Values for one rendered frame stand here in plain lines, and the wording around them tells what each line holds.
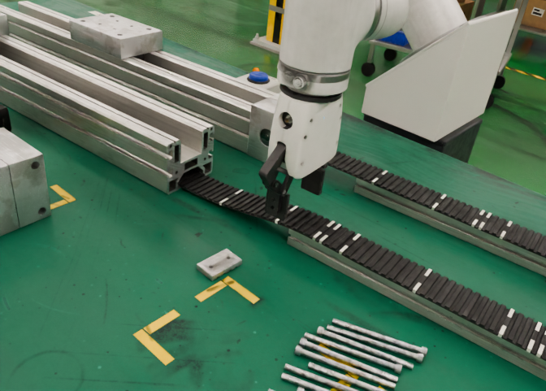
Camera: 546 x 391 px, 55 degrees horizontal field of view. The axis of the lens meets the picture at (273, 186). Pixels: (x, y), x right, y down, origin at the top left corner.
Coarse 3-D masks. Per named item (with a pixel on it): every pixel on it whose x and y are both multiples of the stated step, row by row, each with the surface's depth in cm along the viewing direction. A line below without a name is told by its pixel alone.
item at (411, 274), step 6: (414, 264) 65; (408, 270) 64; (414, 270) 64; (420, 270) 64; (402, 276) 62; (408, 276) 63; (414, 276) 63; (396, 282) 62; (402, 282) 62; (408, 282) 62; (414, 282) 62; (408, 288) 61
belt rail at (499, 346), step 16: (288, 240) 71; (304, 240) 69; (320, 256) 68; (336, 256) 67; (352, 272) 66; (368, 272) 65; (384, 288) 64; (400, 288) 63; (416, 304) 62; (432, 304) 61; (432, 320) 61; (448, 320) 60; (464, 320) 59; (464, 336) 60; (480, 336) 59; (496, 336) 57; (496, 352) 58; (512, 352) 57; (528, 352) 56; (528, 368) 56; (544, 368) 56
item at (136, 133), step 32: (0, 64) 94; (32, 64) 101; (64, 64) 97; (0, 96) 98; (32, 96) 91; (64, 96) 85; (96, 96) 92; (128, 96) 87; (64, 128) 89; (96, 128) 83; (128, 128) 78; (160, 128) 85; (192, 128) 80; (128, 160) 81; (160, 160) 76; (192, 160) 82
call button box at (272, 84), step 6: (240, 78) 107; (246, 78) 108; (270, 78) 109; (252, 84) 105; (258, 84) 106; (264, 84) 106; (270, 84) 106; (276, 84) 107; (270, 90) 105; (276, 90) 107
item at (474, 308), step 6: (474, 294) 61; (480, 294) 61; (474, 300) 60; (480, 300) 61; (486, 300) 60; (468, 306) 59; (474, 306) 60; (480, 306) 59; (486, 306) 60; (462, 312) 59; (468, 312) 58; (474, 312) 58; (480, 312) 59; (468, 318) 58; (474, 318) 58
